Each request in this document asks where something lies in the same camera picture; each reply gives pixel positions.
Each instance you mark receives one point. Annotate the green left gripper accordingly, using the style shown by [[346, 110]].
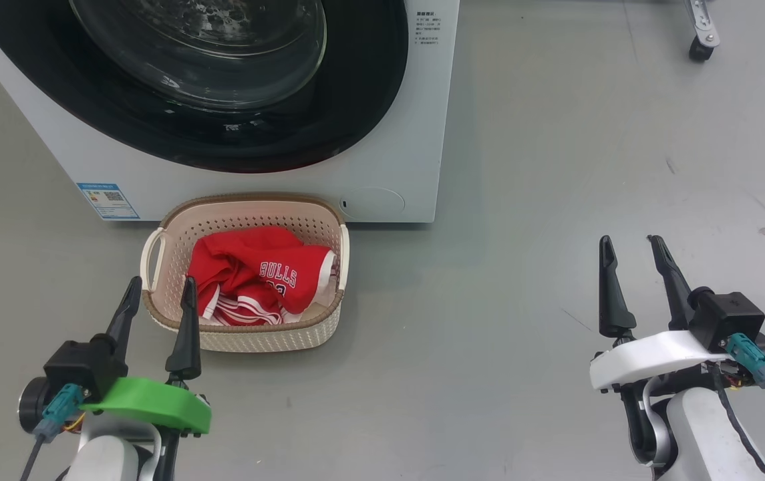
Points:
[[155, 401]]

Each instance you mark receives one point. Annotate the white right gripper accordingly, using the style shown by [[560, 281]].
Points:
[[649, 354]]

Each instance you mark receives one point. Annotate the red and white Bulls jersey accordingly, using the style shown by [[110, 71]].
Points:
[[248, 267]]

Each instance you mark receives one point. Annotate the round dark washing machine door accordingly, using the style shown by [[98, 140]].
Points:
[[355, 100]]

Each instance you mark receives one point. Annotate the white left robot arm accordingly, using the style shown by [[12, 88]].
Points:
[[108, 457]]

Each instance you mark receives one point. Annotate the cream perforated laundry basket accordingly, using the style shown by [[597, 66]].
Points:
[[268, 337]]

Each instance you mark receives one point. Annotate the white washing machine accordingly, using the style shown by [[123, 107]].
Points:
[[422, 133]]

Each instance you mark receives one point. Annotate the blue energy label sticker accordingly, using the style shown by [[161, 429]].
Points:
[[108, 200]]

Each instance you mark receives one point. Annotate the round white filter cover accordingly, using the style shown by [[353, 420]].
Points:
[[375, 204]]

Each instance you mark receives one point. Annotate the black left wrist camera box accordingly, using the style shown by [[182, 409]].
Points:
[[81, 364]]

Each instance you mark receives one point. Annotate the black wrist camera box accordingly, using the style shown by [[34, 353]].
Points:
[[81, 364], [726, 317]]

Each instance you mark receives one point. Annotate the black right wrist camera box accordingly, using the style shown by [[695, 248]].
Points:
[[726, 317]]

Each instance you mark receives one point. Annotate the teal right camera connector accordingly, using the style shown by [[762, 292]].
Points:
[[749, 357]]

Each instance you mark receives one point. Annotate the teal camera connector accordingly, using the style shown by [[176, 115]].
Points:
[[58, 411], [749, 357]]

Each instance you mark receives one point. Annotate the teal left camera connector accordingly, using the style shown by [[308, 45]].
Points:
[[58, 411]]

